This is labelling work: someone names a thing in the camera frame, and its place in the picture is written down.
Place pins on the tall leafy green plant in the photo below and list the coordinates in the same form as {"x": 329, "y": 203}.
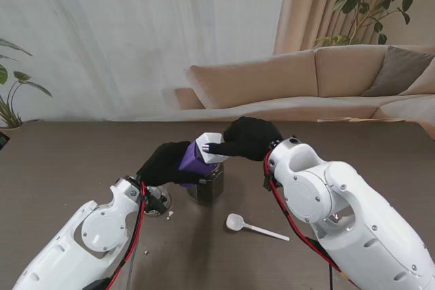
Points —
{"x": 351, "y": 1}

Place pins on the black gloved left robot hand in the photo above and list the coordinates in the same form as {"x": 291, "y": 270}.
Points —
{"x": 159, "y": 164}

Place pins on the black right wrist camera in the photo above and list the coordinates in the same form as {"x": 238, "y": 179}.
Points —
{"x": 268, "y": 183}

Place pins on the beige curtain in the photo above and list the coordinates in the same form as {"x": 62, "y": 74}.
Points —
{"x": 306, "y": 4}

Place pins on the grey sofa cushion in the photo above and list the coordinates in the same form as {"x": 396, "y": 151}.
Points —
{"x": 397, "y": 69}

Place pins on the tan plant pot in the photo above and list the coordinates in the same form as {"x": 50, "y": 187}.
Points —
{"x": 10, "y": 131}

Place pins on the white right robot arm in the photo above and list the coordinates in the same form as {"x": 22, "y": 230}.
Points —
{"x": 323, "y": 195}

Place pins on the purple square coffee jar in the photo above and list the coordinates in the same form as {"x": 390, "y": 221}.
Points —
{"x": 188, "y": 164}

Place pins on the white paper scrap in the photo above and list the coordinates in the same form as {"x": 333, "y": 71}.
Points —
{"x": 170, "y": 214}

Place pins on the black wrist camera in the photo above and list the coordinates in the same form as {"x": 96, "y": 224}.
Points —
{"x": 155, "y": 204}
{"x": 268, "y": 183}

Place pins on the dark flat screen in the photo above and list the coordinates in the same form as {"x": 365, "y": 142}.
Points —
{"x": 3, "y": 139}

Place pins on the beige sofa cushion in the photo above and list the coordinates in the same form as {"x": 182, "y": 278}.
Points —
{"x": 425, "y": 83}

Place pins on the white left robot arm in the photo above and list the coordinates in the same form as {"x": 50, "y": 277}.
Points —
{"x": 98, "y": 232}

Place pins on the beige sofa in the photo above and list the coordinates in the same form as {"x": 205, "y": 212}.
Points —
{"x": 272, "y": 76}

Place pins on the glass jar of coffee beans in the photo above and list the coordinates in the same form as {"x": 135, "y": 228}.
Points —
{"x": 205, "y": 195}

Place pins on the broad leaf green plant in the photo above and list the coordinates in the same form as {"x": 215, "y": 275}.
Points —
{"x": 23, "y": 76}

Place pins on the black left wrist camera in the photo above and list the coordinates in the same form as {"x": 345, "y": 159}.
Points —
{"x": 155, "y": 204}

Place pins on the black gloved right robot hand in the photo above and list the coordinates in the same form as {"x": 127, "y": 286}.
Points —
{"x": 251, "y": 137}

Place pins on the white square jar lid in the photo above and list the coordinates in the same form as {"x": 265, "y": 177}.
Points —
{"x": 210, "y": 139}

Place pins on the white plastic spoon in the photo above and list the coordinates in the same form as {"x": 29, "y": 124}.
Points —
{"x": 234, "y": 221}

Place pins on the white sheer curtain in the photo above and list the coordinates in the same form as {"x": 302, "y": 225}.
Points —
{"x": 136, "y": 32}

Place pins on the clear glass jar lid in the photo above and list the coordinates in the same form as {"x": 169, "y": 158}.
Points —
{"x": 162, "y": 198}

